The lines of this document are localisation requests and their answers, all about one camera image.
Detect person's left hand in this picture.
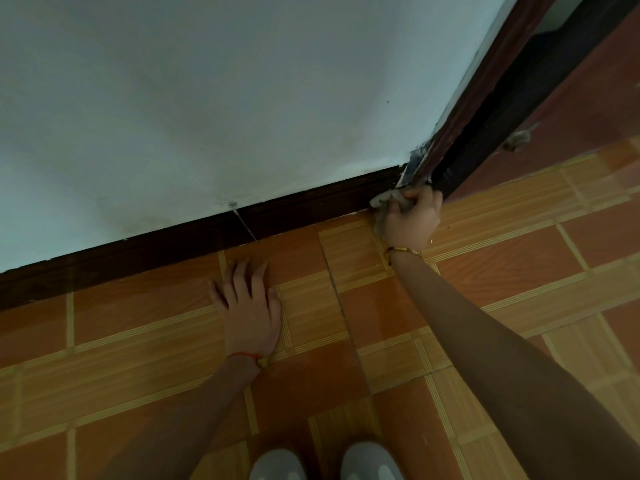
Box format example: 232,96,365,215
209,259,284,361

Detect person's right hand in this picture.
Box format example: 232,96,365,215
381,186,444,254

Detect grey cleaning cloth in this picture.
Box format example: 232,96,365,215
369,189,419,236

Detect person's left forearm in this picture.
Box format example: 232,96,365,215
94,356,267,480

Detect person's right forearm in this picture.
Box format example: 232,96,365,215
389,253,640,480

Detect dark wooden baseboard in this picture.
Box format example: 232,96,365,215
0,165,407,312

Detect small grey crumpled object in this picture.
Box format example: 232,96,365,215
501,124,541,153

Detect grey left shoe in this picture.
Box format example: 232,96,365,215
248,447,307,480

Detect grey shoe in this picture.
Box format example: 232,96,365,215
248,447,307,480
340,441,405,480

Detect grey right shoe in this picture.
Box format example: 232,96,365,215
340,441,405,480

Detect red string bracelet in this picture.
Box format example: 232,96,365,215
225,351,271,370

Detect gold bracelet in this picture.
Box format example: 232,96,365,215
383,246,424,261

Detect dark wooden door frame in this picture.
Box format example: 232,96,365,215
396,0,640,201

